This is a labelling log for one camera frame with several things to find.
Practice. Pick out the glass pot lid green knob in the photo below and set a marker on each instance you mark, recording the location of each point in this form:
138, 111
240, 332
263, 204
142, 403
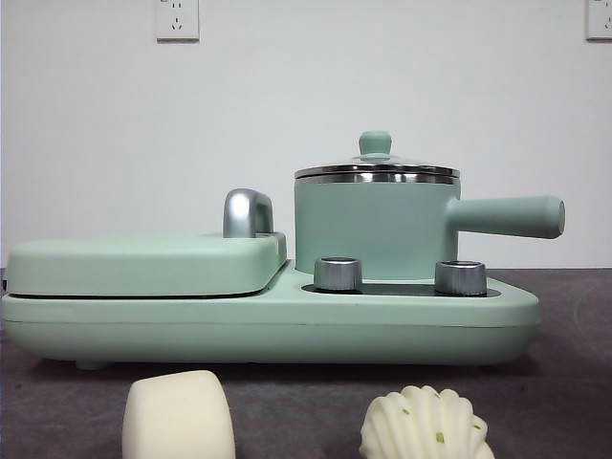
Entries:
375, 143

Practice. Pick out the smooth white steamed bun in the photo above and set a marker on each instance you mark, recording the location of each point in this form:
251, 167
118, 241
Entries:
177, 416

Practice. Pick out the silver control knob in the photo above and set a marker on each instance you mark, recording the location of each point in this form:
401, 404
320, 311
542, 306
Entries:
460, 278
337, 275

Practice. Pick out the mint green griddle lid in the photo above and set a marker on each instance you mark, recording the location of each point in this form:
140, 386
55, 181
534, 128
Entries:
143, 263

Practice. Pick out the mint green breakfast machine base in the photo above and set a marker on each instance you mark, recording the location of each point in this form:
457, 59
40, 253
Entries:
287, 330

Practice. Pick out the pleated white bun green flecks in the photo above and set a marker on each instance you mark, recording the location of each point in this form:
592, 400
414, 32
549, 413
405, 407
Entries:
421, 425

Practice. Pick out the white wall socket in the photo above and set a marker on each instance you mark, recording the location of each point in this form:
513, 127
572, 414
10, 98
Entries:
600, 19
178, 19

